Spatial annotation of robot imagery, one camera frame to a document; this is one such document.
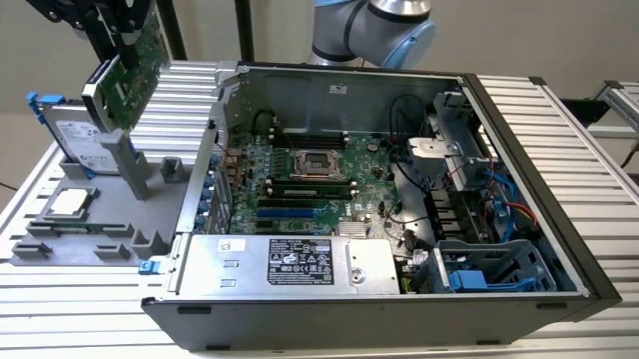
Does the green graphics card black fan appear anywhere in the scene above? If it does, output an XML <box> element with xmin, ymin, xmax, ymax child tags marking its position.
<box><xmin>81</xmin><ymin>0</ymin><xmax>169</xmax><ymax>132</ymax></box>

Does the black pole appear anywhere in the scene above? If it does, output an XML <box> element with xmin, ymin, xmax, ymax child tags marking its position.
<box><xmin>157</xmin><ymin>0</ymin><xmax>188</xmax><ymax>61</ymax></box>
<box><xmin>233</xmin><ymin>0</ymin><xmax>256</xmax><ymax>61</ymax></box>

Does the hard disk in blue carrier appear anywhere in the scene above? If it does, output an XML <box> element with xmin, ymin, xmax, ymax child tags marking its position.
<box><xmin>24</xmin><ymin>92</ymin><xmax>134</xmax><ymax>177</ymax></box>

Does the silver CPU chip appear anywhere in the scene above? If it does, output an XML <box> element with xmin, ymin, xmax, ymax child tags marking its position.
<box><xmin>46</xmin><ymin>188</ymin><xmax>100</xmax><ymax>218</ymax></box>

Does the grey parts rack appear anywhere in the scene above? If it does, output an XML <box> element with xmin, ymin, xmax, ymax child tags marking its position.
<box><xmin>9</xmin><ymin>130</ymin><xmax>193</xmax><ymax>267</ymax></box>

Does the CPU socket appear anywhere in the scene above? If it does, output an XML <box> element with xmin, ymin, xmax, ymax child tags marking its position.
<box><xmin>292</xmin><ymin>149</ymin><xmax>346</xmax><ymax>177</ymax></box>

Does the black expansion slot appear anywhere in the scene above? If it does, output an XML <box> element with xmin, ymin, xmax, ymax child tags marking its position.
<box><xmin>258</xmin><ymin>197</ymin><xmax>320</xmax><ymax>210</ymax></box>

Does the green RAM stick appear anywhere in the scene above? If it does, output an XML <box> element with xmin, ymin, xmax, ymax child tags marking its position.
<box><xmin>268</xmin><ymin>186</ymin><xmax>353</xmax><ymax>199</ymax></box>

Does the blue expansion slot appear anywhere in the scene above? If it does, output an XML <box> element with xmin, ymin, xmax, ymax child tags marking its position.
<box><xmin>256</xmin><ymin>207</ymin><xmax>320</xmax><ymax>221</ymax></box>

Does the green motherboard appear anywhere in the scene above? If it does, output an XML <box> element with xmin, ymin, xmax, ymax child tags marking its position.
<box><xmin>221</xmin><ymin>129</ymin><xmax>402</xmax><ymax>244</ymax></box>

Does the silver power supply unit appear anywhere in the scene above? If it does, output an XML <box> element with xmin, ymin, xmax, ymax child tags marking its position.
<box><xmin>172</xmin><ymin>234</ymin><xmax>402</xmax><ymax>296</ymax></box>

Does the small silver heatsink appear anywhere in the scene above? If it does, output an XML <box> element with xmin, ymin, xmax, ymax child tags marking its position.
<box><xmin>338</xmin><ymin>221</ymin><xmax>370</xmax><ymax>237</ymax></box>

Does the metal drive cage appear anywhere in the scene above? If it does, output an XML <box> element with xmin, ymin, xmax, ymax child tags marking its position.
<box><xmin>406</xmin><ymin>91</ymin><xmax>500</xmax><ymax>191</ymax></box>

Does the open grey PC case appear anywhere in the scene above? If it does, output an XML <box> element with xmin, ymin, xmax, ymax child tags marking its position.
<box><xmin>141</xmin><ymin>61</ymin><xmax>623</xmax><ymax>352</ymax></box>

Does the blue plastic drive latch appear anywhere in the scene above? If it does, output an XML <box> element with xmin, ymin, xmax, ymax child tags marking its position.
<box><xmin>448</xmin><ymin>271</ymin><xmax>488</xmax><ymax>292</ymax></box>

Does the blue wire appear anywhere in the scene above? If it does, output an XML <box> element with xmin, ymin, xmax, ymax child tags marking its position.
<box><xmin>481</xmin><ymin>168</ymin><xmax>537</xmax><ymax>244</ymax></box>

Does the red wire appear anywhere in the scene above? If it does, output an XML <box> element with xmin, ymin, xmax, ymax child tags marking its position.
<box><xmin>505</xmin><ymin>201</ymin><xmax>537</xmax><ymax>225</ymax></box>

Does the black bracket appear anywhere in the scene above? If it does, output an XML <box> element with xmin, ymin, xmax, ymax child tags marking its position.
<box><xmin>557</xmin><ymin>97</ymin><xmax>609</xmax><ymax>126</ymax></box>

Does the aluminium frame table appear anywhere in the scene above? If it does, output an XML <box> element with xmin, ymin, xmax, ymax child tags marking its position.
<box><xmin>583</xmin><ymin>79</ymin><xmax>639</xmax><ymax>150</ymax></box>

